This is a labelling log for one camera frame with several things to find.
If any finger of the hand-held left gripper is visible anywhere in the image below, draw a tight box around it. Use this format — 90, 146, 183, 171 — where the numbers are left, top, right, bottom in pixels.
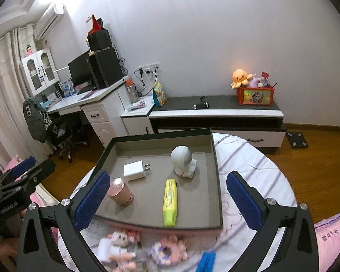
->
6, 159, 56, 202
0, 156, 37, 186

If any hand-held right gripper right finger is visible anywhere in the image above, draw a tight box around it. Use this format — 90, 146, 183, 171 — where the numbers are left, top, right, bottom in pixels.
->
226, 171, 321, 272

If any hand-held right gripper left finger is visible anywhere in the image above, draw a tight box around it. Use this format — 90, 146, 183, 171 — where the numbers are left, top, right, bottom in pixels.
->
17, 170, 111, 272

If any building block doll figure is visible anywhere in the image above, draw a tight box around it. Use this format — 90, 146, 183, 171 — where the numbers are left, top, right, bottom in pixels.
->
98, 228, 143, 271

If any dark green pink storage box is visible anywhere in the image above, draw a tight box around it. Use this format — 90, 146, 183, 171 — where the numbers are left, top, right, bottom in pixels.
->
86, 127, 224, 230

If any blue rectangular block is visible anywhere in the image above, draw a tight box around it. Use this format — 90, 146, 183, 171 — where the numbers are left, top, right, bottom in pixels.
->
196, 252, 216, 272

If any pink building block ring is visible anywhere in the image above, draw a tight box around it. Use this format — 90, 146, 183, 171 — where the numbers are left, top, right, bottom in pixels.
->
149, 235, 189, 261

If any rose gold cylindrical jar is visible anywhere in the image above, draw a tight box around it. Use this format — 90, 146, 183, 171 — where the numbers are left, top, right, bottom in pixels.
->
108, 177, 134, 207

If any pink blanket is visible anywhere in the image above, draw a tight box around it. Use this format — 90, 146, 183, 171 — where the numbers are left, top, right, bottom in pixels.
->
0, 156, 60, 272

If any grey patterned jacket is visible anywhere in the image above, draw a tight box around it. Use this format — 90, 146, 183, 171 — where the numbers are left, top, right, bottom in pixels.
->
23, 97, 60, 143

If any black office chair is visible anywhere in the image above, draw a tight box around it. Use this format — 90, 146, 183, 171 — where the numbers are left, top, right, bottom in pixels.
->
49, 116, 90, 163

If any yellow rectangular box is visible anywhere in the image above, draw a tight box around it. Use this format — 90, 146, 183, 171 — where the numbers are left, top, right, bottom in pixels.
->
162, 178, 178, 227

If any white astronaut figure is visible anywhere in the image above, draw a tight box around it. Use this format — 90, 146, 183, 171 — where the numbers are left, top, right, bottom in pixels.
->
170, 146, 198, 180

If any beige curtain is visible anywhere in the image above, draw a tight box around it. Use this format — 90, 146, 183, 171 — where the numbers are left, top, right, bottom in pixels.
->
0, 24, 50, 176

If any black floor scale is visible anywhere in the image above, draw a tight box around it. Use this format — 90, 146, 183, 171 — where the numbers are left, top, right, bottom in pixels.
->
285, 131, 309, 149

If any white desk with drawers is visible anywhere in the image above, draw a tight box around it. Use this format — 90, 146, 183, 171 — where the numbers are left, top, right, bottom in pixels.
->
47, 79, 131, 148

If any black white low cabinet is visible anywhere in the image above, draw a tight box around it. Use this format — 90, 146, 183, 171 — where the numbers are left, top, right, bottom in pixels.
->
149, 95, 287, 148

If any white side cabinet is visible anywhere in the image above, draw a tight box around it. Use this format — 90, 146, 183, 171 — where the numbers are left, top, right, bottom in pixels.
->
120, 96, 156, 136

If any white glass door cabinet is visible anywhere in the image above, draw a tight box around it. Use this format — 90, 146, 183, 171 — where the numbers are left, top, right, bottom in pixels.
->
20, 48, 60, 97

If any pink printed pillow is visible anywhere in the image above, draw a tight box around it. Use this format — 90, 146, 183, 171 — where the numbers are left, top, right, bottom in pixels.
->
313, 207, 340, 272

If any red printed toy box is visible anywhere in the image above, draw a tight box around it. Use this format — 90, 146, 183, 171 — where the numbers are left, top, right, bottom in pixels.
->
236, 86, 275, 106

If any black dumbbell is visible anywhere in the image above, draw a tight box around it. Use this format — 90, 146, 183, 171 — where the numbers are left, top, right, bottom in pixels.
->
194, 96, 210, 110

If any black computer monitor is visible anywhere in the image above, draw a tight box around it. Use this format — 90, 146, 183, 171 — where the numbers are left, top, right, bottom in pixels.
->
68, 53, 95, 89

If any clear bottle orange lid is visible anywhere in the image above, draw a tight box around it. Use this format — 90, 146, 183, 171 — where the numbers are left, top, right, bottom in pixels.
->
126, 79, 139, 104

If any orange octopus plush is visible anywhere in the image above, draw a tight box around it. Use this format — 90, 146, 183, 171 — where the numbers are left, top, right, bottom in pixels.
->
231, 68, 253, 89

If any yellow blue snack bag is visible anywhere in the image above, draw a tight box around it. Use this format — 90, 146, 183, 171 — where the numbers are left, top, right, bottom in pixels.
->
152, 81, 168, 107

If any black computer tower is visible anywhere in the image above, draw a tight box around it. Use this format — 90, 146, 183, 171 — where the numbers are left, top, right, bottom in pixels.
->
89, 47, 124, 89

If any black box speaker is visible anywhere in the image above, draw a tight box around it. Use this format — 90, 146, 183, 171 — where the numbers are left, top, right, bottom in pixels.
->
86, 29, 114, 51

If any white air conditioner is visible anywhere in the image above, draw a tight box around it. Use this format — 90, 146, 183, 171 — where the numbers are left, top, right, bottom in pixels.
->
33, 3, 65, 40

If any red triangular flag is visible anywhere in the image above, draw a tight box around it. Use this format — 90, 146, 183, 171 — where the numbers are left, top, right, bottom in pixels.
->
88, 14, 101, 33

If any white wall charger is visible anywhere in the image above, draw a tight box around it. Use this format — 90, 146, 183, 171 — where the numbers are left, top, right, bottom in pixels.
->
123, 160, 152, 182

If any black power cable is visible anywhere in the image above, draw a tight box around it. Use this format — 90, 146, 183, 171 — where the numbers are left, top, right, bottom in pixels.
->
134, 69, 148, 97

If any white wall outlet strip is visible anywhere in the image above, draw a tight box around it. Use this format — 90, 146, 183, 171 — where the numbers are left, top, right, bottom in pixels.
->
137, 62, 160, 74

